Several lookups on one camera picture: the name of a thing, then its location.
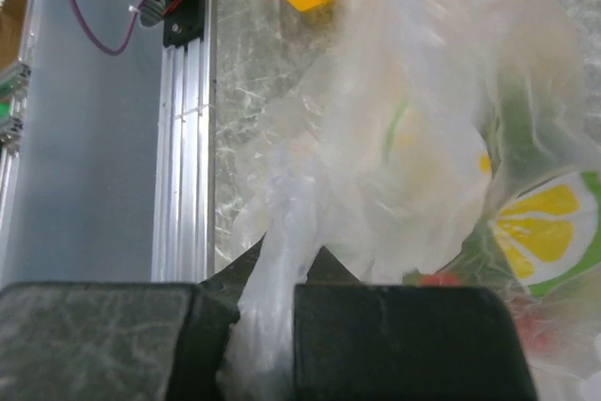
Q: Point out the clear plastic bag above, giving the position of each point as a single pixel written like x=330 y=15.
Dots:
x=439 y=135

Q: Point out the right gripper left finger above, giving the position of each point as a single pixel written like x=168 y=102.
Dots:
x=101 y=341

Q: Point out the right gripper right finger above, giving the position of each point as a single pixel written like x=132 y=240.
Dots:
x=353 y=341

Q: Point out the aluminium mounting rail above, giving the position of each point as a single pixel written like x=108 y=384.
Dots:
x=183 y=247

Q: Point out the red fake cherries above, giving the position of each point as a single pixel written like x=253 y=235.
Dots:
x=442 y=278

